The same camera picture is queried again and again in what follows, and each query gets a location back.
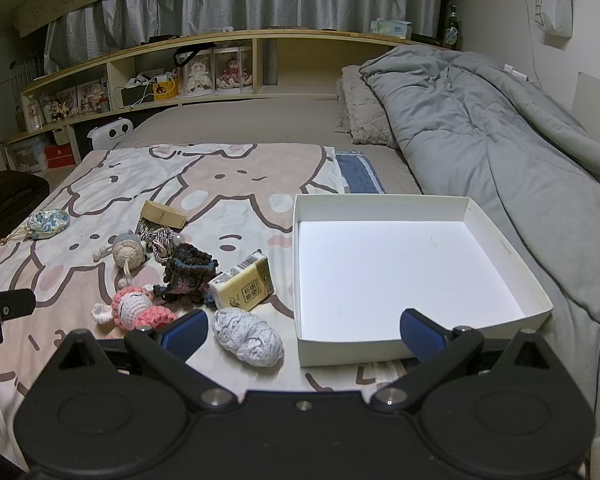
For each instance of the white device with round eyes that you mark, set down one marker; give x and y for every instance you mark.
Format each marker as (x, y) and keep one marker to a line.
(111, 132)

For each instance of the white flat board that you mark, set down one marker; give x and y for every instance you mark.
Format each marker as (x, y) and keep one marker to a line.
(597, 97)

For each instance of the dark crochet scrunchie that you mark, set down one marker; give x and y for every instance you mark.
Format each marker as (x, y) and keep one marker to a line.
(187, 272)

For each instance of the dark green box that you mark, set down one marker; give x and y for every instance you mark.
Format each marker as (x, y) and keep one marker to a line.
(136, 96)

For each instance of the yellow drink carton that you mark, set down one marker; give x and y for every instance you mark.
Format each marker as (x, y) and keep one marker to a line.
(242, 285)

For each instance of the row of figurine cards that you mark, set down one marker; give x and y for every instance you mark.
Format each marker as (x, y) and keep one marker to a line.
(75, 100)

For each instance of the white cardboard box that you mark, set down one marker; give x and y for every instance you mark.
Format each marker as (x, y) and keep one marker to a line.
(405, 270)

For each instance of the oval wooden block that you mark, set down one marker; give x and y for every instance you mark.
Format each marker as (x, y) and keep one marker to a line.
(162, 214)

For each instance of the clear doll display case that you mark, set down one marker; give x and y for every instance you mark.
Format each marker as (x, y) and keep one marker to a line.
(196, 72)
(234, 67)

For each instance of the small yellow bag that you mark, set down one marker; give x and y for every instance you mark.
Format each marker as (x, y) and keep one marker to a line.
(165, 88)

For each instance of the clear storage bin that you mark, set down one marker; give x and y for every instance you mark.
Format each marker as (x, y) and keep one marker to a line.
(27, 152)

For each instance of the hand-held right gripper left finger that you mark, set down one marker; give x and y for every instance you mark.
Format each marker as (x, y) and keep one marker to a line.
(185, 334)

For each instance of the beige fuzzy pillow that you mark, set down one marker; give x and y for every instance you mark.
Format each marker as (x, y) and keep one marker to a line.
(365, 110)

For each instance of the dark brown cushion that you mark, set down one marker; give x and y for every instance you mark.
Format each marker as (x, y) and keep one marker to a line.
(7, 200)

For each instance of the small white basket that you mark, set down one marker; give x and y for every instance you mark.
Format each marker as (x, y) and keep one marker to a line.
(61, 136)

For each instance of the wooden headboard shelf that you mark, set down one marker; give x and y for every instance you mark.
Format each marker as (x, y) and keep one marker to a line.
(280, 42)

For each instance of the white wall charger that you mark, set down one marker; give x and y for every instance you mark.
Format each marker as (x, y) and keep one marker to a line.
(515, 72)

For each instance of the green tissue box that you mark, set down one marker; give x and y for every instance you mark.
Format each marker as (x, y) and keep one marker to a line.
(391, 27)

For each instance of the grey crochet doll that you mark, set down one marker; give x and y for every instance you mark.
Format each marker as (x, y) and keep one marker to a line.
(127, 250)

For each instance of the red box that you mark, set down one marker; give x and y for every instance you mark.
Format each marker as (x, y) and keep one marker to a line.
(60, 156)

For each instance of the grey duvet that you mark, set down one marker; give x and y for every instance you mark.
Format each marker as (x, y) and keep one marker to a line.
(480, 130)

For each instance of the green glass bottle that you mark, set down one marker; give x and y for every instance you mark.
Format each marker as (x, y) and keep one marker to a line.
(453, 30)

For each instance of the clear water bottle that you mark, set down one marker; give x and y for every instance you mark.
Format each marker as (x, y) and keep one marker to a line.
(35, 112)

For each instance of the cartoon printed blanket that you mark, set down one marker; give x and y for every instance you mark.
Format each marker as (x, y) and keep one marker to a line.
(220, 180)

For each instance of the grey curtains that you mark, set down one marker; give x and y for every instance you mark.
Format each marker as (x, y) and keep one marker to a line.
(260, 0)

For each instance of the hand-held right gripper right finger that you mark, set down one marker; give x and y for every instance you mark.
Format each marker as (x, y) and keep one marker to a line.
(420, 337)

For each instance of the pink crochet doll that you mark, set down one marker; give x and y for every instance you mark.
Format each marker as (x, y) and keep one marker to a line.
(140, 310)

